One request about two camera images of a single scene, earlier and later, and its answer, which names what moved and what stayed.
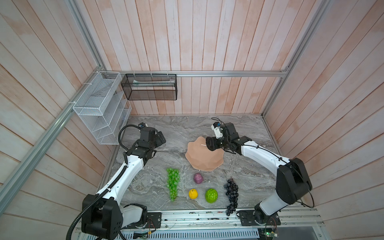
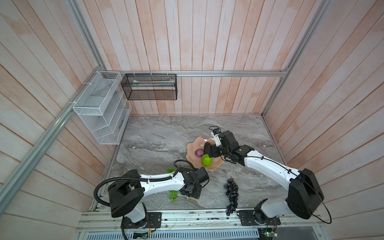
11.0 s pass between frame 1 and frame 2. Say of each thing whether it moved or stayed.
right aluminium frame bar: stayed
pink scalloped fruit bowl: stayed
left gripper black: moved
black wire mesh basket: stayed
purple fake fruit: moved
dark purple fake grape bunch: stayed
